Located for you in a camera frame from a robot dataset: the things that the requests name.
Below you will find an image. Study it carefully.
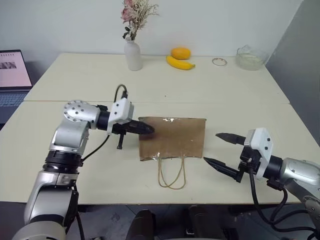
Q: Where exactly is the brown paper bag with handles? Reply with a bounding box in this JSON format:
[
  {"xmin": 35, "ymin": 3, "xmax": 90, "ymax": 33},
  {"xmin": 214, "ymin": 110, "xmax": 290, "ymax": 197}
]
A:
[{"xmin": 137, "ymin": 116, "xmax": 207, "ymax": 190}]

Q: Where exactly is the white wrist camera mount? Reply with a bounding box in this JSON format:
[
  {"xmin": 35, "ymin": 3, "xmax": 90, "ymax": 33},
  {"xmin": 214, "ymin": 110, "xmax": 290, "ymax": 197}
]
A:
[
  {"xmin": 243, "ymin": 127, "xmax": 275, "ymax": 181},
  {"xmin": 107, "ymin": 97, "xmax": 135, "ymax": 133}
]

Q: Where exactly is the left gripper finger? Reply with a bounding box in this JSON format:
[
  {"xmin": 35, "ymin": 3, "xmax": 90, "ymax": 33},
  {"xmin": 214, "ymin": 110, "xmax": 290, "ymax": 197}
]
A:
[
  {"xmin": 129, "ymin": 119, "xmax": 155, "ymax": 131},
  {"xmin": 130, "ymin": 127, "xmax": 155, "ymax": 136}
]

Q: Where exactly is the dried pink flower bouquet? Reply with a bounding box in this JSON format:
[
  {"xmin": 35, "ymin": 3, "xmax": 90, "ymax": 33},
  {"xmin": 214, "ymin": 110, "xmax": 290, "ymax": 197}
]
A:
[{"xmin": 120, "ymin": 0, "xmax": 161, "ymax": 41}]

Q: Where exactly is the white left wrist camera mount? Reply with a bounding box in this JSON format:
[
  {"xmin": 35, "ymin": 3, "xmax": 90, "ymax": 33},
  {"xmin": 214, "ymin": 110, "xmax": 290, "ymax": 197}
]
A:
[{"xmin": 107, "ymin": 97, "xmax": 135, "ymax": 133}]

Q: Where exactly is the thin ring bracelet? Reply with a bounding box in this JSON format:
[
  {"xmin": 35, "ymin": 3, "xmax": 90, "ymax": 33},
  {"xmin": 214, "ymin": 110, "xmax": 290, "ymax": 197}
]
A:
[{"xmin": 211, "ymin": 57, "xmax": 228, "ymax": 67}]

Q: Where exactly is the dark rounded shape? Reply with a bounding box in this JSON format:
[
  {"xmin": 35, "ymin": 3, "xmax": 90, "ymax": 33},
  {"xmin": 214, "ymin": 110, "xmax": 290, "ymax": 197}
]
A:
[
  {"xmin": 183, "ymin": 204, "xmax": 226, "ymax": 240},
  {"xmin": 126, "ymin": 208, "xmax": 158, "ymax": 240}
]

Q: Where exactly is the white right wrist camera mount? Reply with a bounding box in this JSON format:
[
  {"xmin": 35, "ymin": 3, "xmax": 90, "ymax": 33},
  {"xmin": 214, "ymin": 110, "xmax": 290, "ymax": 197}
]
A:
[{"xmin": 243, "ymin": 127, "xmax": 275, "ymax": 181}]

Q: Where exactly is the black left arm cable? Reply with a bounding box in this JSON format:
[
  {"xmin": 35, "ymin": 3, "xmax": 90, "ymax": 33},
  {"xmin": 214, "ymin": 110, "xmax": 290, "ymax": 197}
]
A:
[{"xmin": 81, "ymin": 84, "xmax": 129, "ymax": 162}]

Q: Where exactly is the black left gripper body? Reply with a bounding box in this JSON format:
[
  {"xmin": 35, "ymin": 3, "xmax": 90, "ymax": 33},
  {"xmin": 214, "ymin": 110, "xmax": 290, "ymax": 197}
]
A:
[{"xmin": 111, "ymin": 120, "xmax": 134, "ymax": 150}]

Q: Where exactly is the open grey laptop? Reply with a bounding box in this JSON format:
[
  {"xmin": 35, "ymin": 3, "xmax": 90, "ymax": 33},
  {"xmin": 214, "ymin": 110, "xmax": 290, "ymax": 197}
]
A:
[{"xmin": 0, "ymin": 49, "xmax": 34, "ymax": 125}]

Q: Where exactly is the clear glass bowl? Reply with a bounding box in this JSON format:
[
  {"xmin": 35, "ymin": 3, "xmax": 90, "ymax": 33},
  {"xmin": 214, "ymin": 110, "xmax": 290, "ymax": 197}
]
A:
[{"xmin": 236, "ymin": 44, "xmax": 270, "ymax": 72}]

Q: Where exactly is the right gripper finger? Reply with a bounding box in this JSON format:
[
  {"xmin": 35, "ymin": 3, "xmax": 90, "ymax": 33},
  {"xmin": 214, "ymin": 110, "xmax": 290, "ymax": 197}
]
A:
[
  {"xmin": 215, "ymin": 132, "xmax": 247, "ymax": 146},
  {"xmin": 203, "ymin": 156, "xmax": 240, "ymax": 180}
]

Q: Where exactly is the round orange fruit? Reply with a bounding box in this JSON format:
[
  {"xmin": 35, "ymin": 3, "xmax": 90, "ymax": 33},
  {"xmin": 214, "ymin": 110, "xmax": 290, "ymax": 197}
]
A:
[{"xmin": 170, "ymin": 46, "xmax": 192, "ymax": 61}]

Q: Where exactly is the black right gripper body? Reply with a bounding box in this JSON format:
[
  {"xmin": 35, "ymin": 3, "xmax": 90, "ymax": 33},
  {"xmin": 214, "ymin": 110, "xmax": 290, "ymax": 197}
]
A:
[{"xmin": 234, "ymin": 144, "xmax": 261, "ymax": 184}]

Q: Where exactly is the yellow banana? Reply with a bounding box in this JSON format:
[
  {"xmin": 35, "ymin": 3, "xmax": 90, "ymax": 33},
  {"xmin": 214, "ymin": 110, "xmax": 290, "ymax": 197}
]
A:
[{"xmin": 165, "ymin": 55, "xmax": 197, "ymax": 71}]

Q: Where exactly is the white ceramic vase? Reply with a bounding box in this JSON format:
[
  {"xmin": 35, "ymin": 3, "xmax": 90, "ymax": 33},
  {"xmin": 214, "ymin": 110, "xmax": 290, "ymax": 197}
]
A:
[{"xmin": 124, "ymin": 36, "xmax": 144, "ymax": 72}]

